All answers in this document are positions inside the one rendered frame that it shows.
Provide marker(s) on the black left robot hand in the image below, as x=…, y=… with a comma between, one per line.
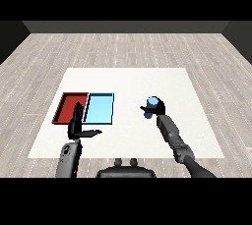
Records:
x=75, y=127

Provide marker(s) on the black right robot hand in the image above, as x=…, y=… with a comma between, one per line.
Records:
x=160, y=107

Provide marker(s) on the small blue can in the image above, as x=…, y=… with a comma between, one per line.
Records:
x=151, y=103

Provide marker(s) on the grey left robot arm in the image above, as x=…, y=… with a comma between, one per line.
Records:
x=68, y=158

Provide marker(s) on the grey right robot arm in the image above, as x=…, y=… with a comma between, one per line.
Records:
x=177, y=143

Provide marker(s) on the red shallow open box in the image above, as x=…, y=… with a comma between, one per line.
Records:
x=70, y=107

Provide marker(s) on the light blue shallow open box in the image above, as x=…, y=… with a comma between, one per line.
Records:
x=99, y=108

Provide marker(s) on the dark grey robot body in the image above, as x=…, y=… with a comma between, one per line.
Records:
x=126, y=171

